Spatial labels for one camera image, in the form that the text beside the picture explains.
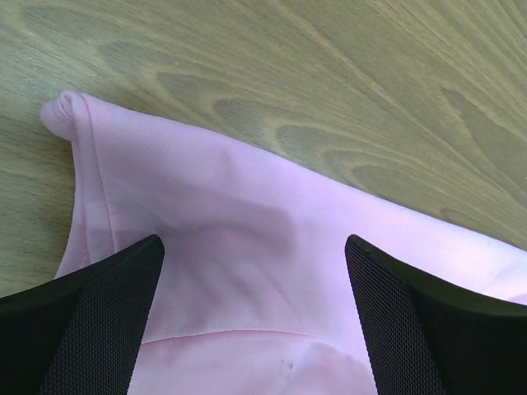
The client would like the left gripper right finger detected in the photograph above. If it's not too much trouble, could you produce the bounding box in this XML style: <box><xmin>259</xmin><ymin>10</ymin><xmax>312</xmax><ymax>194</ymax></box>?
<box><xmin>345</xmin><ymin>235</ymin><xmax>526</xmax><ymax>394</ymax></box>

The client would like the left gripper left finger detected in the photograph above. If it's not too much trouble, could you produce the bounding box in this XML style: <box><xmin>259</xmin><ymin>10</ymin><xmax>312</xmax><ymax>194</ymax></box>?
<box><xmin>1</xmin><ymin>235</ymin><xmax>165</xmax><ymax>394</ymax></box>

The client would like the pink t shirt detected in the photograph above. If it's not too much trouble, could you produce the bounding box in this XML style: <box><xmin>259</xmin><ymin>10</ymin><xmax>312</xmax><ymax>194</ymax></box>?
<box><xmin>40</xmin><ymin>91</ymin><xmax>526</xmax><ymax>394</ymax></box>

